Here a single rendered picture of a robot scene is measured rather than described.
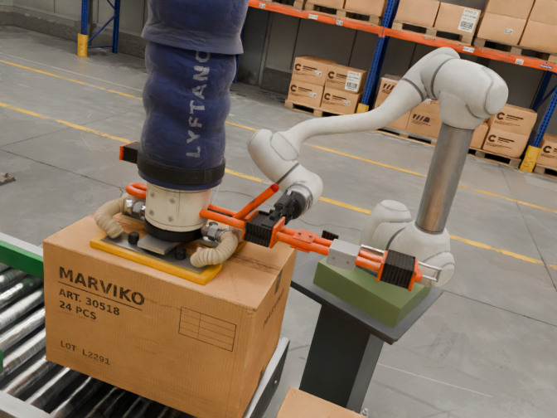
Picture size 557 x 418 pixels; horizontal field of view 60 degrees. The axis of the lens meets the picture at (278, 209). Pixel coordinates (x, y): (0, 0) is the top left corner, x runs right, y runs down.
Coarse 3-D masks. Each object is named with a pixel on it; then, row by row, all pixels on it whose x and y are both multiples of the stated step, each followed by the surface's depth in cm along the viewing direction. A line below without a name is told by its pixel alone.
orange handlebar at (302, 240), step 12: (132, 192) 131; (144, 192) 130; (204, 216) 126; (216, 216) 125; (228, 216) 125; (240, 228) 124; (288, 228) 125; (276, 240) 122; (288, 240) 120; (300, 240) 119; (312, 240) 120; (324, 240) 122; (324, 252) 118; (360, 252) 120; (360, 264) 116; (372, 264) 115; (420, 276) 114
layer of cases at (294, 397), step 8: (288, 392) 163; (296, 392) 164; (304, 392) 164; (288, 400) 160; (296, 400) 161; (304, 400) 161; (312, 400) 162; (320, 400) 163; (280, 408) 156; (288, 408) 157; (296, 408) 157; (304, 408) 158; (312, 408) 159; (320, 408) 159; (328, 408) 160; (336, 408) 161; (344, 408) 161; (280, 416) 153; (288, 416) 154; (296, 416) 154; (304, 416) 155; (312, 416) 156; (320, 416) 156; (328, 416) 157; (336, 416) 157; (344, 416) 158; (352, 416) 159; (360, 416) 159
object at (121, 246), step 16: (96, 240) 127; (112, 240) 127; (128, 240) 127; (128, 256) 124; (144, 256) 123; (160, 256) 124; (176, 256) 123; (176, 272) 120; (192, 272) 120; (208, 272) 122
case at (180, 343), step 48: (48, 240) 126; (48, 288) 131; (96, 288) 126; (144, 288) 121; (192, 288) 117; (240, 288) 121; (288, 288) 155; (48, 336) 138; (96, 336) 132; (144, 336) 127; (192, 336) 122; (240, 336) 118; (144, 384) 133; (192, 384) 128; (240, 384) 123
